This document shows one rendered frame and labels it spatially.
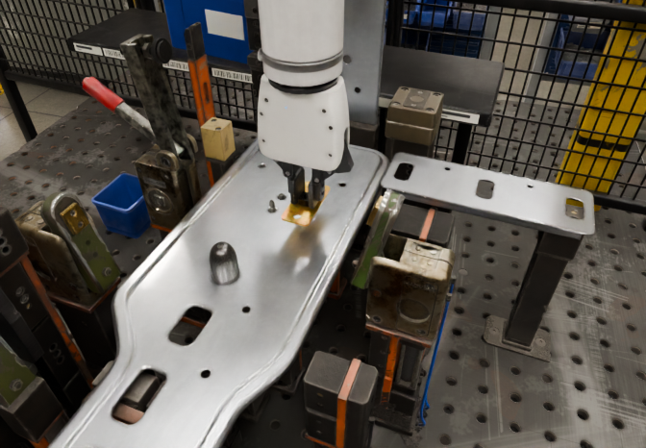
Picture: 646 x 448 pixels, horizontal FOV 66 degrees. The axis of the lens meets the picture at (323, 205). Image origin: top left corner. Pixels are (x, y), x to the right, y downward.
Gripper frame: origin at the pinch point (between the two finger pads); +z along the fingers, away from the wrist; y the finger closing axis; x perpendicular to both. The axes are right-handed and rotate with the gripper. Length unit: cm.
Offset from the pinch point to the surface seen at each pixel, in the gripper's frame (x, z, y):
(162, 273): -15.3, 5.2, -12.1
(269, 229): -3.7, 5.2, -3.8
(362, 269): -7.5, 3.7, 10.1
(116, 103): -0.6, -7.0, -26.7
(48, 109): 139, 106, -226
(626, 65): 58, 1, 41
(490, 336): 13.6, 34.8, 28.6
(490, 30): 202, 49, 9
